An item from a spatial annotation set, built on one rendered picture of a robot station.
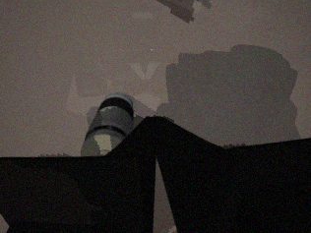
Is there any grey and black battery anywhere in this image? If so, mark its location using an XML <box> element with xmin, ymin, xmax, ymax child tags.
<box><xmin>81</xmin><ymin>91</ymin><xmax>133</xmax><ymax>156</ymax></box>

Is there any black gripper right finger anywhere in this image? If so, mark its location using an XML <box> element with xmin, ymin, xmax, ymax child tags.
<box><xmin>155</xmin><ymin>116</ymin><xmax>311</xmax><ymax>233</ymax></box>

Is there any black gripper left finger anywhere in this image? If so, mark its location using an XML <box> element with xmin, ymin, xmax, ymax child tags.
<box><xmin>0</xmin><ymin>116</ymin><xmax>156</xmax><ymax>233</ymax></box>

